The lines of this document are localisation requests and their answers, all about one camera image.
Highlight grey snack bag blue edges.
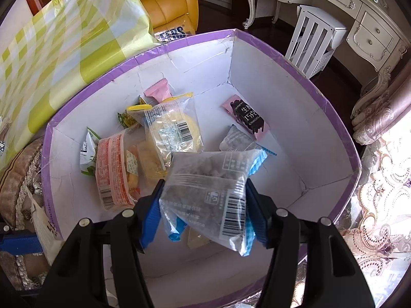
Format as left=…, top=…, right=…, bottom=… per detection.
left=160, top=149, right=267, bottom=257

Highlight striped beige rug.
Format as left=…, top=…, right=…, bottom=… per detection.
left=1, top=137, right=50, bottom=291

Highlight green white snack packet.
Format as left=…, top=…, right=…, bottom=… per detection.
left=79, top=127, right=100, bottom=177

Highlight red white cracker packet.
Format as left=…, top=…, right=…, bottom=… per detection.
left=95, top=127, right=141, bottom=209

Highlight yellow cookie clear packet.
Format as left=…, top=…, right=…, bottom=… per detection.
left=137, top=140, right=167, bottom=188

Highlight yellow green candy packet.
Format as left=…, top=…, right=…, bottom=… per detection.
left=117, top=96, right=153, bottom=129

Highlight pink embroidered upholstered chair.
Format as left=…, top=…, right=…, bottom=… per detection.
left=352, top=61, right=410, bottom=145

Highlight grey small snack packet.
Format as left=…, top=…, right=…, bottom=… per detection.
left=219, top=124, right=277, bottom=156

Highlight purple rimmed white box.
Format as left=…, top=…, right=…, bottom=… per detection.
left=42, top=30, right=361, bottom=307

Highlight yellow round cake packet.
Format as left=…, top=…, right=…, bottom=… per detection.
left=144, top=92, right=203, bottom=170

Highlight pink black chocolate packet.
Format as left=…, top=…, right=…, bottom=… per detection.
left=221, top=95, right=270, bottom=141

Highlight pink snack packet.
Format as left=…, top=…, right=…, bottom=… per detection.
left=144, top=78, right=172, bottom=103

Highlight green checkered tablecloth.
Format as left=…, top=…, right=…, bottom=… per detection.
left=1, top=0, right=157, bottom=166

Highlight white slatted stool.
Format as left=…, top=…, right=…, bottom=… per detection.
left=286, top=5, right=347, bottom=79

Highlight ornate cream dressing table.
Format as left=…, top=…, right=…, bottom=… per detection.
left=243, top=0, right=410, bottom=118

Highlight blue white snickers packet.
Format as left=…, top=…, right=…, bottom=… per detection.
left=155, top=26, right=191, bottom=44

